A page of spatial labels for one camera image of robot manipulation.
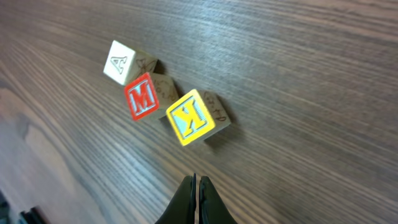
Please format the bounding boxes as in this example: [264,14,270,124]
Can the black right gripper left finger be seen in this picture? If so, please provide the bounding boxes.
[155,175,196,224]

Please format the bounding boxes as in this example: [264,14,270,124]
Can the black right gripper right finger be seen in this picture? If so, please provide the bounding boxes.
[199,176,237,224]

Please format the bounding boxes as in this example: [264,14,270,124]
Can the yellow K wooden block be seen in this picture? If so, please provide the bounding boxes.
[165,89,231,146]

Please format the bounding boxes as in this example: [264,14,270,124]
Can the red M wooden block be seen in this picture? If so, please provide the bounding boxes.
[124,72,180,121]

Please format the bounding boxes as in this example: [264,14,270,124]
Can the teal picture wooden block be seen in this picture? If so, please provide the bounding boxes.
[103,40,158,86]

